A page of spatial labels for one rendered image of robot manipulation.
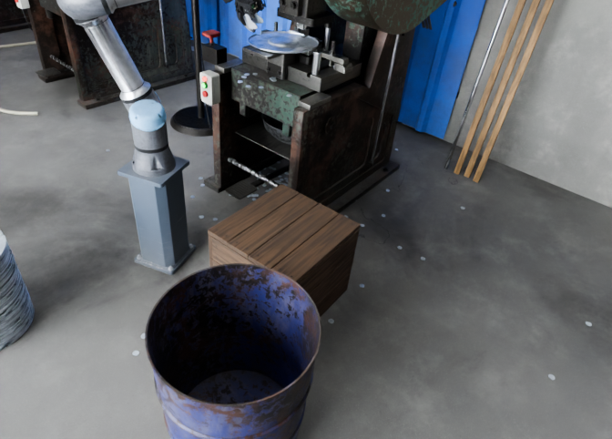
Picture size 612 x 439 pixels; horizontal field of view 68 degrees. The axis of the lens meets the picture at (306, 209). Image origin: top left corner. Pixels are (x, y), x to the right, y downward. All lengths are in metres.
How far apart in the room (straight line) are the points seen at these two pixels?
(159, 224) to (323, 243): 0.64
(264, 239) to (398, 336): 0.64
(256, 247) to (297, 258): 0.14
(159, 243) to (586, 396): 1.64
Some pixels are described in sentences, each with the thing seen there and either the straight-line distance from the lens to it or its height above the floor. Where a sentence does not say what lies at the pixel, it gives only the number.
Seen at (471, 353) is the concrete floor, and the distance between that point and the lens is 1.87.
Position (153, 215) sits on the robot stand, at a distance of 1.80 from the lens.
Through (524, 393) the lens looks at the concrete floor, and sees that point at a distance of 1.86.
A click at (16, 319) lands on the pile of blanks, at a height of 0.07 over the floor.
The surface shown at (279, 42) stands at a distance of 1.99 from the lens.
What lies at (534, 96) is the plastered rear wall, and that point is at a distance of 2.94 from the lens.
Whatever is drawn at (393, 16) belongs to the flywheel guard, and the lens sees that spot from 1.72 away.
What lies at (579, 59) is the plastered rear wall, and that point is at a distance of 2.85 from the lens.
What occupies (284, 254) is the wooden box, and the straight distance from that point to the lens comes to 1.52.
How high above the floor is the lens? 1.39
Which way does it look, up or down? 37 degrees down
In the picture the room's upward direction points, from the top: 6 degrees clockwise
